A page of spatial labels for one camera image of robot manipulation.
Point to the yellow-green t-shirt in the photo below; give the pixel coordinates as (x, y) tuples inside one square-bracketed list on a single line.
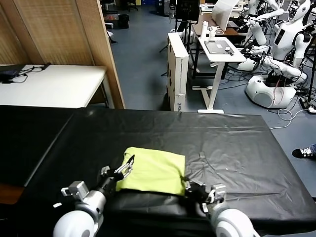
[(153, 170)]

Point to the white humanoid robot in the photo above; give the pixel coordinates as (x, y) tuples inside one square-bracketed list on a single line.
[(284, 44), (256, 32)]

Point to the floor power strip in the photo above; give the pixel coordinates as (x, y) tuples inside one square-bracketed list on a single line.
[(304, 102)]

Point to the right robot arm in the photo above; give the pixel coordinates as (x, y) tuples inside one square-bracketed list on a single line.
[(232, 222)]

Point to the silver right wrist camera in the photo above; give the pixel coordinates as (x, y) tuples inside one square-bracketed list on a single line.
[(217, 192)]

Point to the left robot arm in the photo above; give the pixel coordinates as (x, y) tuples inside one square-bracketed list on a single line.
[(79, 217)]

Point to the wooden slat partition screen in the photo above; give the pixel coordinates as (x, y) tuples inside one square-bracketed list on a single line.
[(56, 29)]

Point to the grey closed laptop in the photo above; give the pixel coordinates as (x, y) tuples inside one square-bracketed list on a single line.
[(217, 47)]

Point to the black flat pouch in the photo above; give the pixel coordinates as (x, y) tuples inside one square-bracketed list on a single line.
[(8, 72)]

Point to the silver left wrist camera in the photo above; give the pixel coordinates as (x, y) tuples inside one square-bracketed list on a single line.
[(76, 188)]

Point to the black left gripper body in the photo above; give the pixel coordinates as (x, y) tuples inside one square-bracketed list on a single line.
[(109, 182)]

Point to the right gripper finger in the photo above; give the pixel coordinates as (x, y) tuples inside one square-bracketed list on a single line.
[(188, 179), (188, 187)]

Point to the small black device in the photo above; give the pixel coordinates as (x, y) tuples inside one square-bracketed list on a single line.
[(229, 50)]

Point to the black power adapter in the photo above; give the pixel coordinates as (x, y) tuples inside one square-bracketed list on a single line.
[(45, 66)]

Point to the white rectangular table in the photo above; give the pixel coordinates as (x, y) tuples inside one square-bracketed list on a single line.
[(61, 84)]

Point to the black waste bin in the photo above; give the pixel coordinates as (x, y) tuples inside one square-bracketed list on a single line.
[(123, 21)]

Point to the black plastic table cover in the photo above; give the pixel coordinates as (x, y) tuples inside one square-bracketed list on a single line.
[(172, 130), (29, 138)]

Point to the tall white cardboard box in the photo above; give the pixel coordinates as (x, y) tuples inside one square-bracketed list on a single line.
[(177, 74)]

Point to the black white sneaker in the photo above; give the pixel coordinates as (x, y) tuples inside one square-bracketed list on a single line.
[(303, 152)]

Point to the white cup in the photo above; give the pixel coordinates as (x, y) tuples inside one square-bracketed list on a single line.
[(212, 34)]

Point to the white water bottle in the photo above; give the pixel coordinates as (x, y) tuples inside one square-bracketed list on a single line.
[(204, 30)]

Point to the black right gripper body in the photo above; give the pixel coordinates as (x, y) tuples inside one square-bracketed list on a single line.
[(198, 193)]

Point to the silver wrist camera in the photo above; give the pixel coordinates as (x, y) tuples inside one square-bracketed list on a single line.
[(76, 188), (217, 192)]

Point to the white adjustable standing desk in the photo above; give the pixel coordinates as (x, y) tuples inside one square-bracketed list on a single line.
[(222, 58)]

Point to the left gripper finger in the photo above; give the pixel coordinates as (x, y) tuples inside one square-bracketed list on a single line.
[(105, 170), (126, 168)]

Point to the white curved panel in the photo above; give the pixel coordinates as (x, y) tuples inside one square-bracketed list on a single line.
[(222, 14)]

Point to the black monitor screen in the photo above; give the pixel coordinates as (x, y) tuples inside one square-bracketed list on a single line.
[(186, 11)]

